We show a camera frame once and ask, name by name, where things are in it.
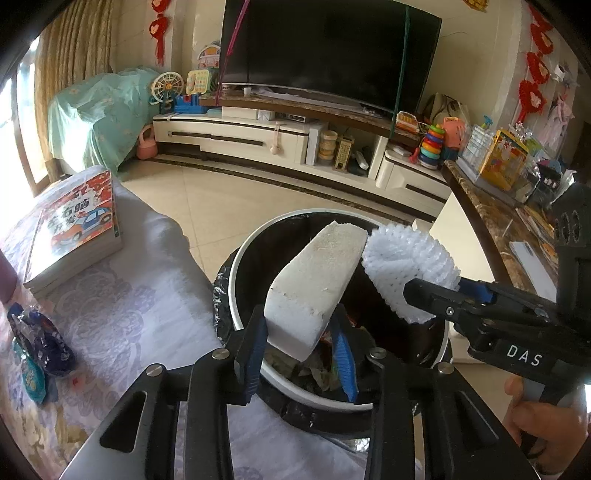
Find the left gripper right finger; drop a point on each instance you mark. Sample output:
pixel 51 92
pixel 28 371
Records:
pixel 462 437

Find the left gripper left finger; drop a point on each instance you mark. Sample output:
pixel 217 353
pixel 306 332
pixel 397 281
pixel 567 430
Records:
pixel 137 438

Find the white foam block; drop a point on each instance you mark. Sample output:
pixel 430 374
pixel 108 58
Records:
pixel 303 296

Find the teal small snack packet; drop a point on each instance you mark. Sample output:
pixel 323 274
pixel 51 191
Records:
pixel 38 385

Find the blue plastic bag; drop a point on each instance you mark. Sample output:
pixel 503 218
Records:
pixel 41 341

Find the white trash bin black liner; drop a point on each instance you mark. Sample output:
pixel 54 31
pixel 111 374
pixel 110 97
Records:
pixel 309 394

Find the person's right hand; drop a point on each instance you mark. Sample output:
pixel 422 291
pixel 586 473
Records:
pixel 562 430

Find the floral tablecloth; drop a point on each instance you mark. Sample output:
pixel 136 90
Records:
pixel 147 303

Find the yellow toy box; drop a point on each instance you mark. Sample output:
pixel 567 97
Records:
pixel 504 161

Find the stack of children's books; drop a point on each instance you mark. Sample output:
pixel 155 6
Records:
pixel 75 231

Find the right red heart decoration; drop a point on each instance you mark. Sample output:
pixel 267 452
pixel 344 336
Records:
pixel 531 99

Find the pink toy kettlebell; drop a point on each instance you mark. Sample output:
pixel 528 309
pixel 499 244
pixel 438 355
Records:
pixel 146 145

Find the white TV cabinet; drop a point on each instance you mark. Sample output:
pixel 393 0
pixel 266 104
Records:
pixel 356 150

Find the teal covered armchair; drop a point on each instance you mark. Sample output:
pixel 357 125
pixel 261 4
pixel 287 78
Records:
pixel 98 121

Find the toy ferris wheel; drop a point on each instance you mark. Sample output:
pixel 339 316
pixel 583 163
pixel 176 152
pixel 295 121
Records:
pixel 164 89

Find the toy telephone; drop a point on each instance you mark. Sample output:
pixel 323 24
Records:
pixel 198 82

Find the black flat television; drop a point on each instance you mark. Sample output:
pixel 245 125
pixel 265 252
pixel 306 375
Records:
pixel 377 53

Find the red heart hanging decoration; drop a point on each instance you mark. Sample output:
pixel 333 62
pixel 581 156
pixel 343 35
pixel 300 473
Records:
pixel 158 27

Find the right beige curtain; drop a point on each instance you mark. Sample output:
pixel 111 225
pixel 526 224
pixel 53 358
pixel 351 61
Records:
pixel 73 47

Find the rainbow stacking ring toy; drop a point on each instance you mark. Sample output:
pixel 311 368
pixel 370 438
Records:
pixel 431 147

